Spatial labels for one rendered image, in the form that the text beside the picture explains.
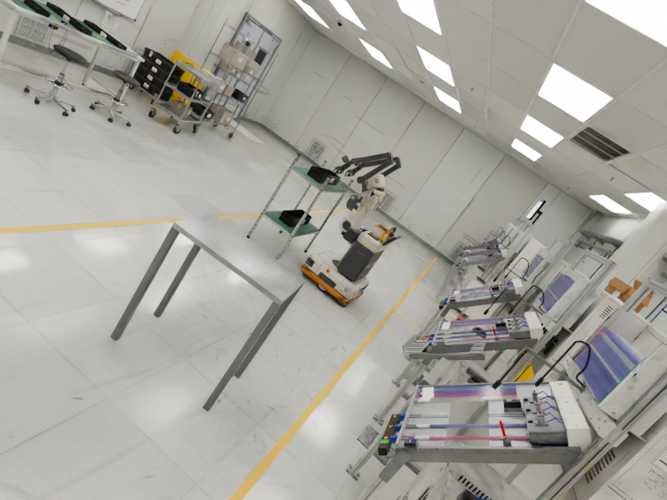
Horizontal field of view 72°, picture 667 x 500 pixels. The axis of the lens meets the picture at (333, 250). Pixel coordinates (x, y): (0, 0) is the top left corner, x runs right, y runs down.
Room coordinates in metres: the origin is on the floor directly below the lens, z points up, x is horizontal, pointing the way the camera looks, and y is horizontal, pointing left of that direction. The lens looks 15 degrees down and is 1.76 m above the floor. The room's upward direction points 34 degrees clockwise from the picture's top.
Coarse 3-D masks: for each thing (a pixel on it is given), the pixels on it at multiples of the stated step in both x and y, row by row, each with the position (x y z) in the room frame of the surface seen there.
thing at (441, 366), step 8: (440, 360) 2.81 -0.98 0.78; (448, 360) 2.81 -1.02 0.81; (440, 368) 2.80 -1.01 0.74; (432, 376) 2.80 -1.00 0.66; (432, 384) 2.79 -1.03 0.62; (400, 408) 2.82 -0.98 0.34; (368, 432) 2.89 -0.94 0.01; (376, 432) 2.95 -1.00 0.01; (360, 440) 2.74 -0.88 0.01; (368, 440) 2.80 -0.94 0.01; (376, 456) 2.70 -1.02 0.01; (384, 456) 2.75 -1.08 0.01; (384, 464) 2.67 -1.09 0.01
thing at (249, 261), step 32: (192, 224) 2.30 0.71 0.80; (224, 224) 2.59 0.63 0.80; (160, 256) 2.20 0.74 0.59; (192, 256) 2.61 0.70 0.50; (224, 256) 2.20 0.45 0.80; (256, 256) 2.45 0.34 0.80; (256, 288) 2.16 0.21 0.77; (288, 288) 2.33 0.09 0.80; (128, 320) 2.22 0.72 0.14; (256, 352) 2.56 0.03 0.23; (224, 384) 2.15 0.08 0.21
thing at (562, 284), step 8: (560, 280) 3.46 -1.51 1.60; (568, 280) 3.27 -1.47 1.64; (552, 288) 3.48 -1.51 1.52; (560, 288) 3.30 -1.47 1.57; (568, 288) 3.13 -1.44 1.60; (544, 296) 3.51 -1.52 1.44; (552, 296) 3.32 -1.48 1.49; (560, 296) 3.15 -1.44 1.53; (544, 304) 3.34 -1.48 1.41; (552, 304) 3.17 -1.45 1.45
